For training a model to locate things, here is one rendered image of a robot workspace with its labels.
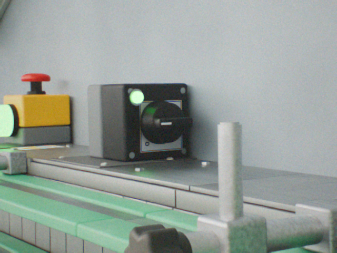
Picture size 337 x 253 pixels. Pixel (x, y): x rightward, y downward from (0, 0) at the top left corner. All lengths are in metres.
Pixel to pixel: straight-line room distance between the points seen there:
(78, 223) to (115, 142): 0.22
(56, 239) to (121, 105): 0.16
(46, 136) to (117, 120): 0.28
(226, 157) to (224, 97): 0.34
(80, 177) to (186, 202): 0.18
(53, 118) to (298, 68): 0.44
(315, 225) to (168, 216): 0.14
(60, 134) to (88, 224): 0.49
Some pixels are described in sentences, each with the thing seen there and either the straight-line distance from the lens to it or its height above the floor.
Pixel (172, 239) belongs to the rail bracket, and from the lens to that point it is 0.30.
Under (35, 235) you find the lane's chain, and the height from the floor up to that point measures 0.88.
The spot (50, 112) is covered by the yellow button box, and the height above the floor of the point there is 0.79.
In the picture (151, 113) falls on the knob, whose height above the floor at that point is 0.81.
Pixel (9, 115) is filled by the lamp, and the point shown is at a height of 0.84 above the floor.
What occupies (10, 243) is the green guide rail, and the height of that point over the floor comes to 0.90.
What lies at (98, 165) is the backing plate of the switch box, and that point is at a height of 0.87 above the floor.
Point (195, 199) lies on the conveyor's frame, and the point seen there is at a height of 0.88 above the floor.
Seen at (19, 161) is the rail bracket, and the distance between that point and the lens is 0.76.
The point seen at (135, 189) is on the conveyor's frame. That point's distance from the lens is 0.56.
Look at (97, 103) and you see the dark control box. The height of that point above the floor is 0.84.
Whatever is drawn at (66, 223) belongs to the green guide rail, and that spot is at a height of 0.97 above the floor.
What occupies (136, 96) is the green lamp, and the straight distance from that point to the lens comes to 0.65.
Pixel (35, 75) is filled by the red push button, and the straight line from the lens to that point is 0.94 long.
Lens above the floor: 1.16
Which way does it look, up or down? 34 degrees down
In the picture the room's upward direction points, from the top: 93 degrees counter-clockwise
